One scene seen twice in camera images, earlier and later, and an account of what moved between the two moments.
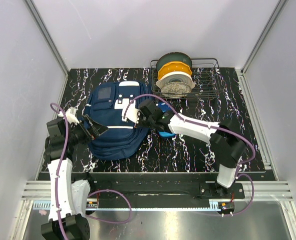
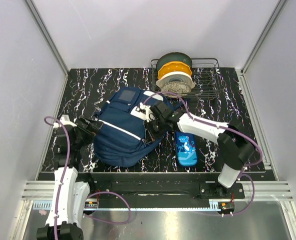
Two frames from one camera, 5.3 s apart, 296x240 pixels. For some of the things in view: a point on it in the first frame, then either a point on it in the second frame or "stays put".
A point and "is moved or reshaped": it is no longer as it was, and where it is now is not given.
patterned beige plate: x=176 y=89 stays put
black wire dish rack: x=206 y=75 stays put
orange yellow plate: x=174 y=66 stays put
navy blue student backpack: x=106 y=103 is moved or reshaped
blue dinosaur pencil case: x=167 y=110 is moved or reshaped
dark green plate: x=173 y=57 stays put
